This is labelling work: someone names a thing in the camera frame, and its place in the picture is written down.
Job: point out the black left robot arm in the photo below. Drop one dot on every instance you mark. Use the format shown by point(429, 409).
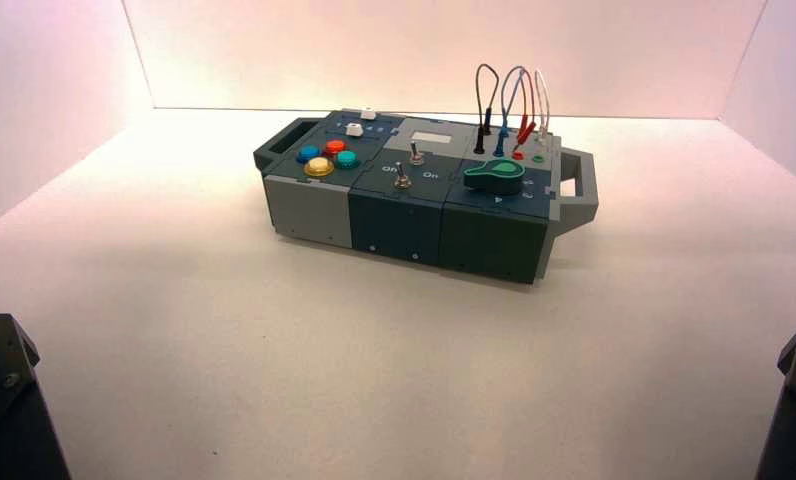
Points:
point(7, 411)

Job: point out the teal round push button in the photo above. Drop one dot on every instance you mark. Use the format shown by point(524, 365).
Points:
point(347, 158)

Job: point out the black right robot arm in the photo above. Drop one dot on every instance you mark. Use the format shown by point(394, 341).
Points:
point(795, 424)

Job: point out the blue round push button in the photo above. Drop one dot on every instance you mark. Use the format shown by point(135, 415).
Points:
point(308, 153)

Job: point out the metal toggle switch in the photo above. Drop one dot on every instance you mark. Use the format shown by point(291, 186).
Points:
point(402, 177)
point(416, 155)

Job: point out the red round push button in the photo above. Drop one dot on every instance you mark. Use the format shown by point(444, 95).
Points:
point(335, 146)

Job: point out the white slider knob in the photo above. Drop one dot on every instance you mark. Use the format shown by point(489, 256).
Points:
point(368, 113)
point(353, 129)

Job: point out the yellow round push button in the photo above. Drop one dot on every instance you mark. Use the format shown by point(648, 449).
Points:
point(319, 167)

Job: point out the green rotary knob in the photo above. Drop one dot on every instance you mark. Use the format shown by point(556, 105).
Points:
point(494, 177)

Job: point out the grey and blue task box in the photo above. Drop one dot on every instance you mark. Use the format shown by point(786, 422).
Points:
point(398, 225)

